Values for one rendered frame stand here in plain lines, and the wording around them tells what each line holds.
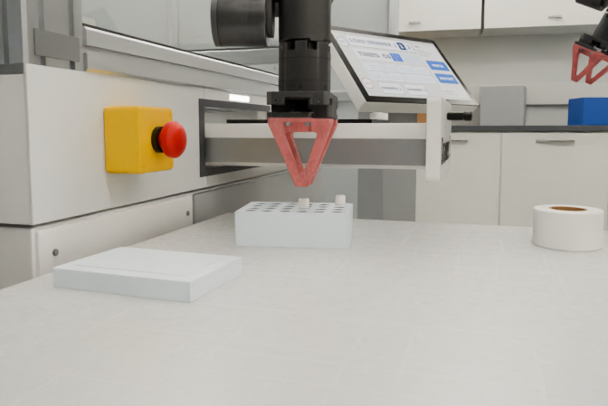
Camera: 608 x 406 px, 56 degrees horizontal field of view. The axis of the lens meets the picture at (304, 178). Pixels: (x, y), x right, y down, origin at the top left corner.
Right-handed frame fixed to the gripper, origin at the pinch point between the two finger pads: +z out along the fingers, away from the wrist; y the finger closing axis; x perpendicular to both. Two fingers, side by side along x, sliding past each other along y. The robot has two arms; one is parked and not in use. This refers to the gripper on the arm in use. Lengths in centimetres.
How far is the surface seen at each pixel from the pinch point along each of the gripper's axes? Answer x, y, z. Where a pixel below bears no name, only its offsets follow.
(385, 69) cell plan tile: 8, -116, -25
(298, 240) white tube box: -0.2, 2.7, 6.5
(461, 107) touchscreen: 33, -130, -14
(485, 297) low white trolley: 16.7, 18.1, 7.5
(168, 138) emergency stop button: -13.8, 4.4, -4.3
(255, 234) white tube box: -4.8, 2.8, 6.0
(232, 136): -13.2, -18.0, -4.4
